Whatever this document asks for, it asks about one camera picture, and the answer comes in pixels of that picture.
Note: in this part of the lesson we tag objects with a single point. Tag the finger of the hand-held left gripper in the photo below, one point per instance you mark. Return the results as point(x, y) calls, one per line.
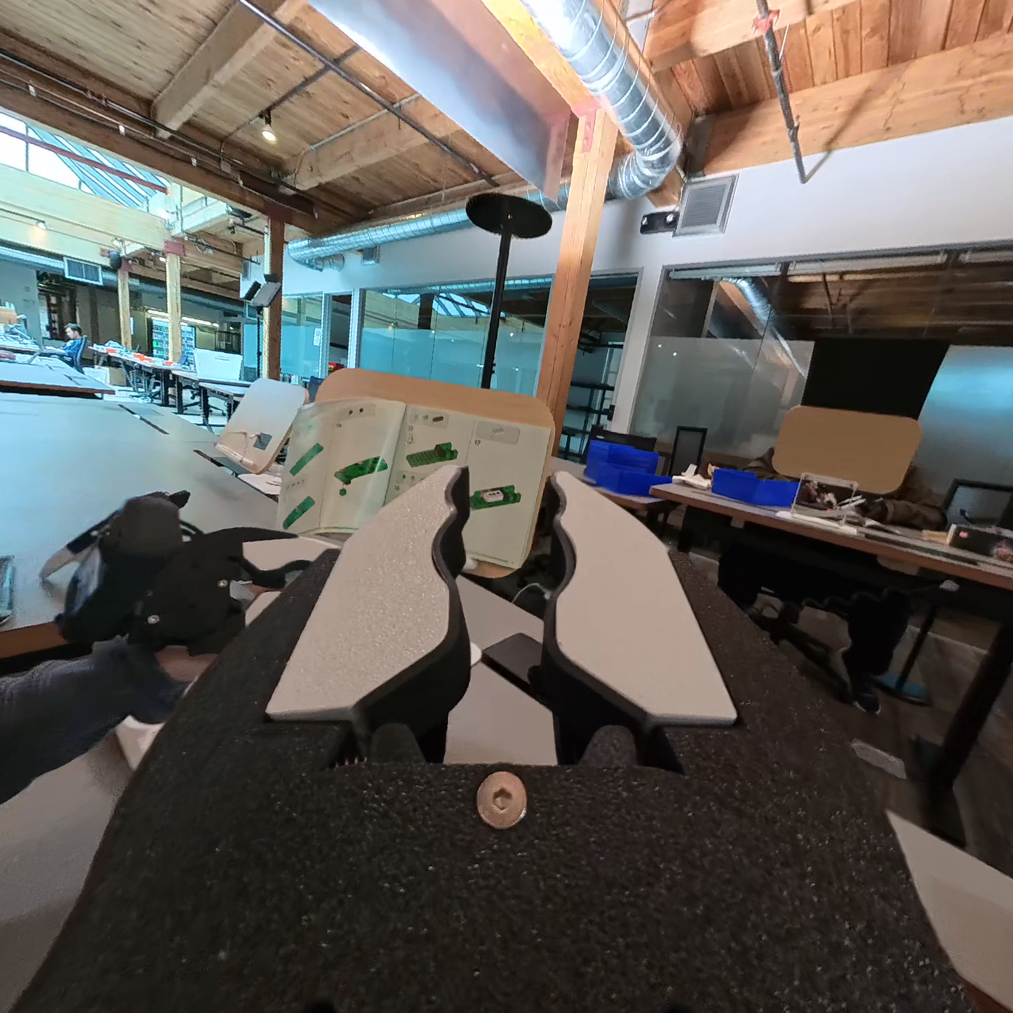
point(289, 552)

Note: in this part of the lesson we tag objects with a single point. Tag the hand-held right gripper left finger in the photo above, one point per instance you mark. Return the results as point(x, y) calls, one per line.
point(372, 625)

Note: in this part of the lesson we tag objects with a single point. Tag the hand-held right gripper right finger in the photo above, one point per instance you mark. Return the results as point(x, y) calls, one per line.
point(641, 625)

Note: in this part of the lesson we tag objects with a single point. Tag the toy instruction booklet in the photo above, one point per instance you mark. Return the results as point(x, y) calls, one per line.
point(356, 451)

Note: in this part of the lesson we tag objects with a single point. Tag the person's left forearm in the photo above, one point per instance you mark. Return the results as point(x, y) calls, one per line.
point(63, 712)

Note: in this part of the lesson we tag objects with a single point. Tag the wooden edged office desk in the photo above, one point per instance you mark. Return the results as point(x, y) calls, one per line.
point(791, 526)

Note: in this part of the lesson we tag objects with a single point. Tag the person's left hand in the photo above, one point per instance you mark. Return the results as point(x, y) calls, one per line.
point(186, 665)

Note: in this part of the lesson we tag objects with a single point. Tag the white tilted book stand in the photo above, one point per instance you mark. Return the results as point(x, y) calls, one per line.
point(257, 419)

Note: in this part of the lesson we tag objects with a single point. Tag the blue storage bin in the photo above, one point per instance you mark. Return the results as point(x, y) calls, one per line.
point(752, 487)
point(625, 467)

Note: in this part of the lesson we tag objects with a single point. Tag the interior glass window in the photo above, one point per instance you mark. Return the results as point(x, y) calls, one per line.
point(752, 356)

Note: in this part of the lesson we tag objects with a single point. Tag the wooden pillar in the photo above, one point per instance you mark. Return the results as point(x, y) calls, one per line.
point(574, 277)

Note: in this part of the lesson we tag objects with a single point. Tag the black floor lamp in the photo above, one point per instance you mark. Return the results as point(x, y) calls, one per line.
point(506, 214)

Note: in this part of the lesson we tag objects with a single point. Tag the ceiling spot lamp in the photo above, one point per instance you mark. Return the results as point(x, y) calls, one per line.
point(269, 133)

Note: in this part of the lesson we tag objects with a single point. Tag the black wall screen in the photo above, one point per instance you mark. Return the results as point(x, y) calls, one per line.
point(870, 380)

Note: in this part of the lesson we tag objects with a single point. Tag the wall air vent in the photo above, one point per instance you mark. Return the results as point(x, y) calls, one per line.
point(704, 204)

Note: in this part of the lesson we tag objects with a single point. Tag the silver ventilation duct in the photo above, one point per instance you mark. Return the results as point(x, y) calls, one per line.
point(625, 95)

